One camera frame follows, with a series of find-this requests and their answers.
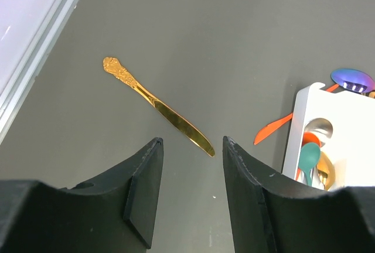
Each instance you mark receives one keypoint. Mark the teal plastic spoon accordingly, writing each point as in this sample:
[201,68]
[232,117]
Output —
[308,159]

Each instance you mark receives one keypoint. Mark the gold metal spoon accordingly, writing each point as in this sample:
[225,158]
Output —
[326,171]

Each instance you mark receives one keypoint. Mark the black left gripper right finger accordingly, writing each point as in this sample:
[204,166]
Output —
[270,212]

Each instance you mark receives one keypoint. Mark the iridescent purple spoon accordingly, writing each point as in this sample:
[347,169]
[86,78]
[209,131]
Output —
[353,80]

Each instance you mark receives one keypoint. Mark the gold metal knife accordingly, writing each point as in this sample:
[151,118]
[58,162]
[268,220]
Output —
[113,66]

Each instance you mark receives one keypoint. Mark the silver metal spoon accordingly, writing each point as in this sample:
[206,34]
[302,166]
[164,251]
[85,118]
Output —
[321,127]

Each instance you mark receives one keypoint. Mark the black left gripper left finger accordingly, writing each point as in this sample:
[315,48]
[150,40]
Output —
[114,211]

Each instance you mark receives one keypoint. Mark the white divided utensil tray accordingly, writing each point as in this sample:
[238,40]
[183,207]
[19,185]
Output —
[348,137]

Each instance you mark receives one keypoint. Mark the orange plastic knife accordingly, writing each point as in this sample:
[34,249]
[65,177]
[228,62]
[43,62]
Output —
[275,125]

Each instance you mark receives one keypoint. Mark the orange plastic spoon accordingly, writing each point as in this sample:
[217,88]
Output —
[307,138]

